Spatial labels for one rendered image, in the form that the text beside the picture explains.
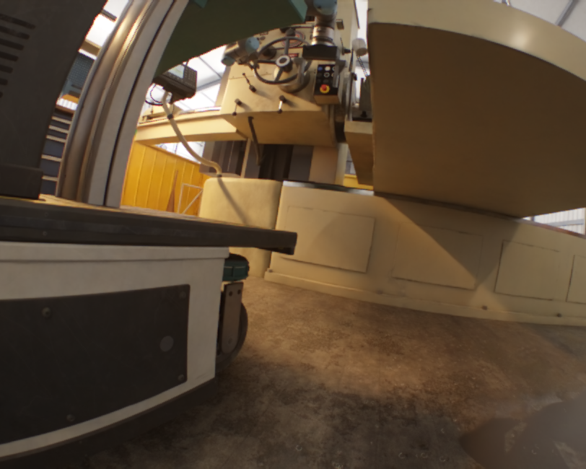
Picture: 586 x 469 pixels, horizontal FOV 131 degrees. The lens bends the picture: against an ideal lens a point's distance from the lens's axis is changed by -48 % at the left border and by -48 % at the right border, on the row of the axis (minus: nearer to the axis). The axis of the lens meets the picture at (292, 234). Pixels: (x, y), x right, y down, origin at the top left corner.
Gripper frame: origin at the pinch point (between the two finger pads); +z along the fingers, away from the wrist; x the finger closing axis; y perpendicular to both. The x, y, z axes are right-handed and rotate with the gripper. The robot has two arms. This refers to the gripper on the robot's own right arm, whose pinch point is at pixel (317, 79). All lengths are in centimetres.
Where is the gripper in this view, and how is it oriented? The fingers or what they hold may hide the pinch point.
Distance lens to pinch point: 98.1
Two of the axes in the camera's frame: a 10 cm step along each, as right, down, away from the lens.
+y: -4.1, 3.6, -8.4
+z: -1.2, 8.9, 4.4
